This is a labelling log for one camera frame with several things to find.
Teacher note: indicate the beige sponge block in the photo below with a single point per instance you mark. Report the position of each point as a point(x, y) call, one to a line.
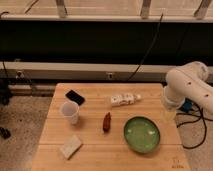
point(70, 146)

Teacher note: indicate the left wall outlet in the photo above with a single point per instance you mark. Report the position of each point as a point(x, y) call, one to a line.
point(19, 74)

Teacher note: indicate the white plastic cup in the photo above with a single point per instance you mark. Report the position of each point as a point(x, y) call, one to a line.
point(70, 110)

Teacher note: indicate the wall power outlet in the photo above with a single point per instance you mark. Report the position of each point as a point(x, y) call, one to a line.
point(109, 75)

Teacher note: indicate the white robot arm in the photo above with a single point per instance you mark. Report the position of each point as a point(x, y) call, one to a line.
point(187, 81)

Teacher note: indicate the black object on floor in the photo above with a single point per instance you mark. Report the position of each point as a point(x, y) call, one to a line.
point(4, 133)

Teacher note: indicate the white plastic bottle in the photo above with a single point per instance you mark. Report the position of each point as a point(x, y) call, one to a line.
point(124, 99)

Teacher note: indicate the blue box on floor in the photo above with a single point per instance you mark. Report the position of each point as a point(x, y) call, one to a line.
point(187, 105)

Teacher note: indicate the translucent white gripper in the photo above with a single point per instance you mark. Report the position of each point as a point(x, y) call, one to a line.
point(168, 113)

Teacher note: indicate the red brown pepper toy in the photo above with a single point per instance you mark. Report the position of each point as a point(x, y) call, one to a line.
point(107, 122)

